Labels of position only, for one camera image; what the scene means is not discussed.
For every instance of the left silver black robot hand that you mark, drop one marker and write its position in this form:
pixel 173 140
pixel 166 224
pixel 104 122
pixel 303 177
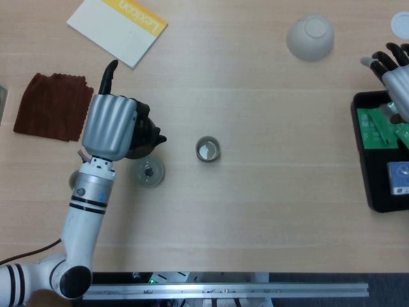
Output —
pixel 108 128

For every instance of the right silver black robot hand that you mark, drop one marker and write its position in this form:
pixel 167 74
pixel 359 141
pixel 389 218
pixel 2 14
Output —
pixel 397 83

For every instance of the black cast iron teapot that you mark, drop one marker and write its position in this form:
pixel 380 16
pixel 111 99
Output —
pixel 143 140

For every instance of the dark green cup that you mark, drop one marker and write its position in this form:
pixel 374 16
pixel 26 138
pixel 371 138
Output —
pixel 207 150
pixel 73 180

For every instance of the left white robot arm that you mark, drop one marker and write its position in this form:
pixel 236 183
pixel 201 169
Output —
pixel 83 224

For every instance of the grey round table cap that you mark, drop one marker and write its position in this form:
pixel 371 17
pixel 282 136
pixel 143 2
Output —
pixel 401 25

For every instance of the brown folded cloth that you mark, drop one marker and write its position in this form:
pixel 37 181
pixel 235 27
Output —
pixel 48 105

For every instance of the shallow beige cup with knob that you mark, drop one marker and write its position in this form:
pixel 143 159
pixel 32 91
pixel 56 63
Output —
pixel 155 180

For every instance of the blue tissue pack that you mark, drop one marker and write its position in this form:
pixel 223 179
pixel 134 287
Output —
pixel 399 179

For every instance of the white yellow Lexicon booklet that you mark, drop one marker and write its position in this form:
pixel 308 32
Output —
pixel 112 32

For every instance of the beige upturned bowl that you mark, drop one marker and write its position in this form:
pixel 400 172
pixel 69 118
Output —
pixel 306 48

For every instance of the black plastic tray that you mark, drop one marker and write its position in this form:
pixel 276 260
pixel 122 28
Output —
pixel 370 179

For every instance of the green picture card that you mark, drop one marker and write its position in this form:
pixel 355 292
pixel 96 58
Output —
pixel 2 102

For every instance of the brown box beside robot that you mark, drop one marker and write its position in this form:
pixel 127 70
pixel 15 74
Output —
pixel 44 300

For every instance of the aluminium profile rail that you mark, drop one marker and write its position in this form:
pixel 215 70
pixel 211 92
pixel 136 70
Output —
pixel 223 291

